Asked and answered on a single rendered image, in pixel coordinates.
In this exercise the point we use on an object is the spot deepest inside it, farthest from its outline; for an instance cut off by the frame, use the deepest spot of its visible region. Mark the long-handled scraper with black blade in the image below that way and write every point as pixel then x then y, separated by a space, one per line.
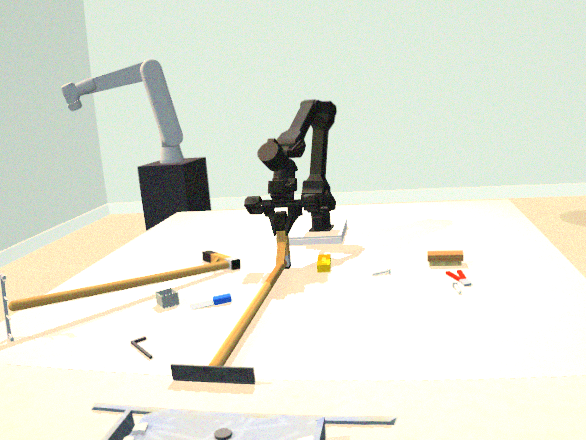
pixel 216 372

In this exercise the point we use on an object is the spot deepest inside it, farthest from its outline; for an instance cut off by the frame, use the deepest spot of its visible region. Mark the red-handled pliers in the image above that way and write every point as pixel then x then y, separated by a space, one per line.
pixel 463 280

